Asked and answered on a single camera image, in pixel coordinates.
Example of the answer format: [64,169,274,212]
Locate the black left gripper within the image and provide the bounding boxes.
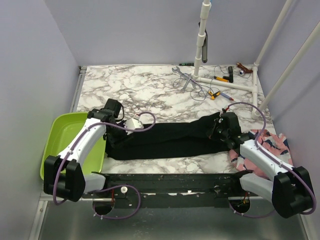
[107,120,134,148]

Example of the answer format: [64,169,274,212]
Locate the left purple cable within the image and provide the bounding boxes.
[52,111,156,221]

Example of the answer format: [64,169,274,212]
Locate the purple cable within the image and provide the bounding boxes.
[224,101,316,218]
[52,111,156,221]

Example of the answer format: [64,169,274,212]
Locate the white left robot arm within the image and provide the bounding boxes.
[43,99,128,202]

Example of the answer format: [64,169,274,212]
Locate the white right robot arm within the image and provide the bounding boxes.
[207,112,317,219]

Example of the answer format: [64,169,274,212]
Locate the black T-shaped tool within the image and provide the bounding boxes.
[223,66,234,83]

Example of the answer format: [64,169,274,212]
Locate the chrome combination wrench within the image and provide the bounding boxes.
[172,66,190,80]

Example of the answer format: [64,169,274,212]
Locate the yellow black pliers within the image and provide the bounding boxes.
[207,91,221,100]

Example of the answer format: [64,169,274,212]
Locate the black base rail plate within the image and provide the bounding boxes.
[87,171,251,213]

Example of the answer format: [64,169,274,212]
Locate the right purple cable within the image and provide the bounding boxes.
[224,101,316,218]

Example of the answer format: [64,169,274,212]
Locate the black garment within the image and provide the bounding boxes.
[105,112,229,161]

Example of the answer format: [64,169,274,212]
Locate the blue red handled screwdriver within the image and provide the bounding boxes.
[220,92,234,101]

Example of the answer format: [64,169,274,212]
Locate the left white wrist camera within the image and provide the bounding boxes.
[123,118,144,132]

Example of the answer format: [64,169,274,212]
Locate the lime green laundry basket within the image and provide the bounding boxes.
[39,111,107,181]

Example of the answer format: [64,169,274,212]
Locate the pink patterned garment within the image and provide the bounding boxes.
[229,129,293,179]

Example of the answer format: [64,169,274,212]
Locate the green black precision screwdriver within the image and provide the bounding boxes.
[179,62,194,66]

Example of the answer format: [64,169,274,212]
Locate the white PVC pipe stand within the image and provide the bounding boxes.
[192,0,259,108]

